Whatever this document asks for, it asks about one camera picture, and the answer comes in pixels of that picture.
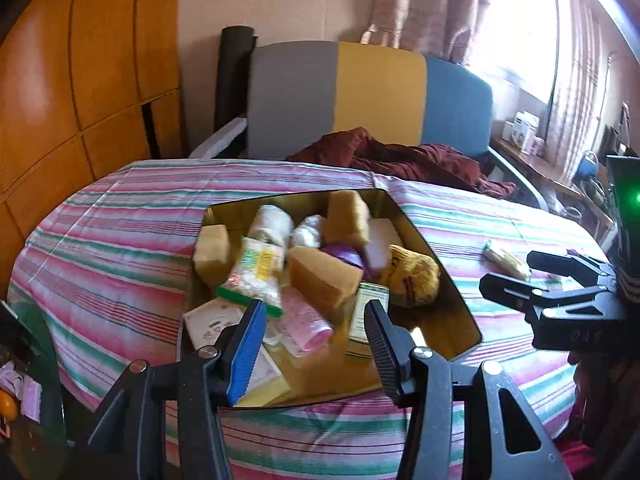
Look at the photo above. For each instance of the orange snack packet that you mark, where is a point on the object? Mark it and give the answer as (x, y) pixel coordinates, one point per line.
(505, 260)

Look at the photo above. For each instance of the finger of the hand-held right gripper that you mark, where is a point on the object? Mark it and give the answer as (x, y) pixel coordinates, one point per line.
(565, 266)
(520, 291)

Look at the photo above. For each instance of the purple wrapper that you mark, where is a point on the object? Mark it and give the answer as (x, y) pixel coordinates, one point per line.
(342, 255)
(572, 252)

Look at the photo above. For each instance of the green plastic container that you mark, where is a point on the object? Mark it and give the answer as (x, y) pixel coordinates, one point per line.
(30, 325)

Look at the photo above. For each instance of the small green white box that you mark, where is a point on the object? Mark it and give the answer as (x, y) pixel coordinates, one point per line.
(367, 320)

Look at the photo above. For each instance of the white cotton roll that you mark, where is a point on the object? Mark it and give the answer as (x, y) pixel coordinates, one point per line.
(270, 225)

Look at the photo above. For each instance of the striped tablecloth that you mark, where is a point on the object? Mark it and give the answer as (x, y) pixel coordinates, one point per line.
(125, 235)

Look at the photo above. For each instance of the rice cracker packet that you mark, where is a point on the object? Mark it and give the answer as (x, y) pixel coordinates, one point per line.
(255, 270)

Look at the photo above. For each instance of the blue round object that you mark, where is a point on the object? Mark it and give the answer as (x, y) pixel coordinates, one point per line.
(586, 166)

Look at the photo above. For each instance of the wooden wardrobe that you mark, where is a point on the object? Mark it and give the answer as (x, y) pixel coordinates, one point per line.
(75, 85)

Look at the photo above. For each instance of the plastic-wrapped gauze roll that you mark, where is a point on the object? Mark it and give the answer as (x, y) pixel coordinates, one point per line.
(307, 232)

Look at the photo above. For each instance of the small white product box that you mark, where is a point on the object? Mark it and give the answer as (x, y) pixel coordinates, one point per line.
(508, 131)

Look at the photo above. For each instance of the small yellow sponge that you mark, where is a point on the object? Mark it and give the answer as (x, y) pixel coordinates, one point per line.
(211, 252)

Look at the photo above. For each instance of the small pink box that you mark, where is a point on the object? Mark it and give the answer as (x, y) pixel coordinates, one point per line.
(538, 145)

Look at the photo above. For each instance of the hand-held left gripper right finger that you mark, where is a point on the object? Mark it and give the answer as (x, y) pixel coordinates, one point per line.
(385, 355)

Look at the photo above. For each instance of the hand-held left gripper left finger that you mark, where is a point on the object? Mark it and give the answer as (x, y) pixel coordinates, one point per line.
(247, 355)

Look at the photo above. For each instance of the maroon jacket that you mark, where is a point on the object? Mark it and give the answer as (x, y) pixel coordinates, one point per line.
(415, 165)

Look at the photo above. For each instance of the large yellow sponge wedge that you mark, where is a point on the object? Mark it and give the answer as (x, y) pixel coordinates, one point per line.
(320, 275)

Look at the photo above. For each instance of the pink patterned curtain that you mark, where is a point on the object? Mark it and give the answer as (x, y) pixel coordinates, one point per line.
(425, 5)
(580, 85)

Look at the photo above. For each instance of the black rolled mat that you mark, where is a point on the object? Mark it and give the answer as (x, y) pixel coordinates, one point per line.
(232, 75)

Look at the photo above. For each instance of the tall white product box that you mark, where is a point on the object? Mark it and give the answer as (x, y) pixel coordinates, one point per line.
(526, 130)

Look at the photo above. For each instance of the notched yellow sponge block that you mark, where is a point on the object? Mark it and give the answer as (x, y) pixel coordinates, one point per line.
(345, 217)

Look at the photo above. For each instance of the yellow plush toy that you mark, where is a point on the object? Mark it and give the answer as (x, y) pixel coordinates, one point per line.
(412, 275)

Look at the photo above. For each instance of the orange round object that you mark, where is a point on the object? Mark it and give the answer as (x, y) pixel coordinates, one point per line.
(7, 405)

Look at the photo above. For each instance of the wooden side table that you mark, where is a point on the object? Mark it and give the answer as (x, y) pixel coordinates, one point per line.
(530, 162)

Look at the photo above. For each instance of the rectangular metal tin box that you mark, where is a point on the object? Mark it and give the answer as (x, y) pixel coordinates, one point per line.
(440, 330)

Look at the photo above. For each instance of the bright window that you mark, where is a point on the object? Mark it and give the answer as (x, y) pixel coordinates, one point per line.
(520, 35)

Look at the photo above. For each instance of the grey yellow blue chair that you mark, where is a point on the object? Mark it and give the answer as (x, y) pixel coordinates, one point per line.
(375, 90)

